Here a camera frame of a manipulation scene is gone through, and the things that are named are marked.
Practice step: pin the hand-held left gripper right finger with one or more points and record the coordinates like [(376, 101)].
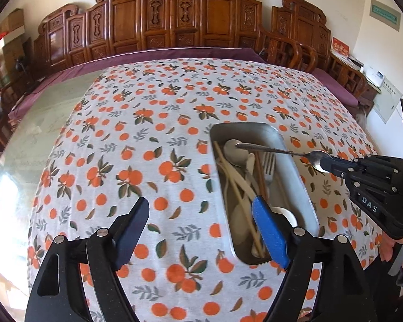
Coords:
[(270, 231)]

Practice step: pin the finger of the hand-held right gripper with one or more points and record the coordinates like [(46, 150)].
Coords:
[(341, 162), (346, 173)]

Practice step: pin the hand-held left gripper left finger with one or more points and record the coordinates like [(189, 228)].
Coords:
[(131, 234)]

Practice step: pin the white rice spoon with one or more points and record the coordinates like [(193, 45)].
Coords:
[(283, 216), (238, 223), (235, 154)]

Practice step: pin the metal tray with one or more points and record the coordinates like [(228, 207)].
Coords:
[(297, 191)]

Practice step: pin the metal spoon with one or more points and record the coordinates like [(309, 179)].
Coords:
[(272, 149)]

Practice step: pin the metal fork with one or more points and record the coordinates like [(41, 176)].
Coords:
[(268, 171)]

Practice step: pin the wooden chopsticks pair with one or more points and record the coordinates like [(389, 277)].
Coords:
[(226, 167)]

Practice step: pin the wooden side table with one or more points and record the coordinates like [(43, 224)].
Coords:
[(352, 80)]

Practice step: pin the white device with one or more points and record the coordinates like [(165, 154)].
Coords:
[(373, 76)]

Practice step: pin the orange print tablecloth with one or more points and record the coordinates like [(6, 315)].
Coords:
[(137, 141)]

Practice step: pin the person's dark clothing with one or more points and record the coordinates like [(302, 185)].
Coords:
[(389, 295)]

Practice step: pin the round-back wooden chair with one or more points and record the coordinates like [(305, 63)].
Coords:
[(310, 58), (277, 48)]

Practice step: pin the red box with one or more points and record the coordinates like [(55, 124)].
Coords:
[(340, 47)]

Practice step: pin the carved wooden armchair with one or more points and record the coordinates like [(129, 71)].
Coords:
[(57, 37), (305, 20)]

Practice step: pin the large carved wooden sofa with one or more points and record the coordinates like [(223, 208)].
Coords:
[(127, 20)]

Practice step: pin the cardboard box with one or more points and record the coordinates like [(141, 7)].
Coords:
[(11, 23)]

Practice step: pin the white wall panel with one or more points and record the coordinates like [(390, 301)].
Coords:
[(388, 100)]

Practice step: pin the green wall sign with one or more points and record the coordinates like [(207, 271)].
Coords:
[(385, 15)]

